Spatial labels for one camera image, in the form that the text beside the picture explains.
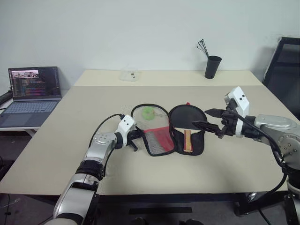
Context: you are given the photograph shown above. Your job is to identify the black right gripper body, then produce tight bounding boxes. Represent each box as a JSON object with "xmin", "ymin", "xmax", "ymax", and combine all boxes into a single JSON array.
[{"xmin": 216, "ymin": 106, "xmax": 239, "ymax": 139}]

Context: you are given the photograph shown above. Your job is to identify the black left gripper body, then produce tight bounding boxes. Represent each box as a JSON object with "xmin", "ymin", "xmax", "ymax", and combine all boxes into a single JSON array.
[{"xmin": 127, "ymin": 127, "xmax": 143, "ymax": 146}]

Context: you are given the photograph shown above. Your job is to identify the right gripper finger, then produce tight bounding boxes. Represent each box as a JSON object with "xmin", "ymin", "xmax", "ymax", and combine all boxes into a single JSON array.
[
  {"xmin": 204, "ymin": 108, "xmax": 227, "ymax": 118},
  {"xmin": 191, "ymin": 120, "xmax": 224, "ymax": 135}
]

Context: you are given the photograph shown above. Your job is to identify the black mesh paddle case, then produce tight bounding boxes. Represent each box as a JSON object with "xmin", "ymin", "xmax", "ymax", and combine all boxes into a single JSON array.
[{"xmin": 130, "ymin": 102, "xmax": 206, "ymax": 158}]

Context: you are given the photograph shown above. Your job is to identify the black table tennis paddle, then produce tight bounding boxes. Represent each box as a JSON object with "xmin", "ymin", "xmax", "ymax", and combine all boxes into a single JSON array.
[{"xmin": 169, "ymin": 105, "xmax": 209, "ymax": 153}]

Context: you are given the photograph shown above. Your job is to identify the green ball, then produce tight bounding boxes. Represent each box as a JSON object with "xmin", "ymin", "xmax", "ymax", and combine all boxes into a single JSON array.
[{"xmin": 141, "ymin": 106, "xmax": 155, "ymax": 121}]

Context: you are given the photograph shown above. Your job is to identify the black plastic cup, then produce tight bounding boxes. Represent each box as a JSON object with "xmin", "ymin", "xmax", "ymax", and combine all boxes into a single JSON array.
[{"xmin": 204, "ymin": 55, "xmax": 222, "ymax": 80}]

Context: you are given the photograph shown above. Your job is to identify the clear plastic container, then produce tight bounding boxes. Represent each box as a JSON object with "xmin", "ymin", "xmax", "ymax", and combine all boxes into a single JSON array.
[{"xmin": 120, "ymin": 66, "xmax": 142, "ymax": 82}]

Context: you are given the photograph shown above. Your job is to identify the black mesh office chair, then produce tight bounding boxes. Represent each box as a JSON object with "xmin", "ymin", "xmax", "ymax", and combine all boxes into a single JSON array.
[{"xmin": 262, "ymin": 36, "xmax": 300, "ymax": 113}]

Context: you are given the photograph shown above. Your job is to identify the white side table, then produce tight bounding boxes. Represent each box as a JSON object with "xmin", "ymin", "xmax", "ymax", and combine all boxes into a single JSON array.
[{"xmin": 0, "ymin": 126, "xmax": 43, "ymax": 137}]

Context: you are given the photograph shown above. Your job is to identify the grey open laptop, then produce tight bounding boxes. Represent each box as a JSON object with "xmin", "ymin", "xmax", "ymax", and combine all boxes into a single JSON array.
[{"xmin": 0, "ymin": 66, "xmax": 63, "ymax": 128}]

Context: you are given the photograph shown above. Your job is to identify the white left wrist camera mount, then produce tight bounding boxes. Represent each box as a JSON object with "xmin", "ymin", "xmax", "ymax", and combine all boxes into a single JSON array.
[{"xmin": 116, "ymin": 114, "xmax": 137, "ymax": 147}]

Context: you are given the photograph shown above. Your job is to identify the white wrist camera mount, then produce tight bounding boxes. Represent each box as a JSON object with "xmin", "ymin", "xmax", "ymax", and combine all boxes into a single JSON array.
[
  {"xmin": 224, "ymin": 86, "xmax": 250, "ymax": 138},
  {"xmin": 116, "ymin": 114, "xmax": 137, "ymax": 147}
]

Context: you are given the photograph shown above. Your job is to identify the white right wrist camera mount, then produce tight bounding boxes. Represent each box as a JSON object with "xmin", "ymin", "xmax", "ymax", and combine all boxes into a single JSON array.
[{"xmin": 224, "ymin": 86, "xmax": 250, "ymax": 138}]

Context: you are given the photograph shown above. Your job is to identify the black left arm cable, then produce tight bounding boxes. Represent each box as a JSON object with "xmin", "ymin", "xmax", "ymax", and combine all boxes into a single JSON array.
[{"xmin": 90, "ymin": 113, "xmax": 125, "ymax": 150}]

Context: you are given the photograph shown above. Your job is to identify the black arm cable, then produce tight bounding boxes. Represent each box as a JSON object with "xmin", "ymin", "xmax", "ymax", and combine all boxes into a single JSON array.
[
  {"xmin": 90, "ymin": 113, "xmax": 125, "ymax": 150},
  {"xmin": 234, "ymin": 112, "xmax": 289, "ymax": 195}
]

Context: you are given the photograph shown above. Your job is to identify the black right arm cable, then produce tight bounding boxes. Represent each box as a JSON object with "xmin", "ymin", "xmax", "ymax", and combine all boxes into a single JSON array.
[{"xmin": 234, "ymin": 112, "xmax": 289, "ymax": 195}]

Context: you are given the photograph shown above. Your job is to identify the black table frame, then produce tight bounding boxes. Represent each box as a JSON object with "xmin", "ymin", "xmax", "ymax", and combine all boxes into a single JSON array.
[{"xmin": 93, "ymin": 192, "xmax": 290, "ymax": 217}]

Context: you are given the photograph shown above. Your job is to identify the black cable ties bundle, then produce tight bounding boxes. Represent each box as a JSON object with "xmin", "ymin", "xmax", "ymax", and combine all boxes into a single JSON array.
[{"xmin": 196, "ymin": 38, "xmax": 210, "ymax": 58}]

